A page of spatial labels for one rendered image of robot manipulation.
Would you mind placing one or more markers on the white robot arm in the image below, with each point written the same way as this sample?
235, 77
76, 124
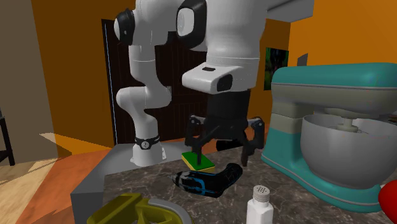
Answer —
231, 37

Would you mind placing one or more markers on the olive yellow tool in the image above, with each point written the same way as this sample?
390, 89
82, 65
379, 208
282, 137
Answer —
124, 211

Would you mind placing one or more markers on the dark green wall picture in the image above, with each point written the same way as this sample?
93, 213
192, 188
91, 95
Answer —
274, 68

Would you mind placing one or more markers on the green and yellow sponge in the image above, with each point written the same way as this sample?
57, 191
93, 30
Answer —
207, 164

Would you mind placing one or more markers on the grey robot stand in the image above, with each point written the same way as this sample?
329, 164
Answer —
93, 183

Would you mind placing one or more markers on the red round object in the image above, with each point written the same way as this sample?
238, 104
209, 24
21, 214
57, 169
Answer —
390, 198

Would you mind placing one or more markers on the teal stand mixer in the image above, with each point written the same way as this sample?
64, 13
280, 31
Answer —
328, 145

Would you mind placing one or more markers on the black furniture frame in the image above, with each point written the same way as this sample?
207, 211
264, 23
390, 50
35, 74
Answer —
7, 145

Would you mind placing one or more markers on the dark brown door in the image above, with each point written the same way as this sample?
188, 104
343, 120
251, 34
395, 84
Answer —
183, 108

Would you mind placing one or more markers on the white salt shaker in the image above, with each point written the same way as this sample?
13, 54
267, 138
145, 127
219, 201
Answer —
260, 211

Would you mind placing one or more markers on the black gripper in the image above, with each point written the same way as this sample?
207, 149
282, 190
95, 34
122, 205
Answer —
228, 108

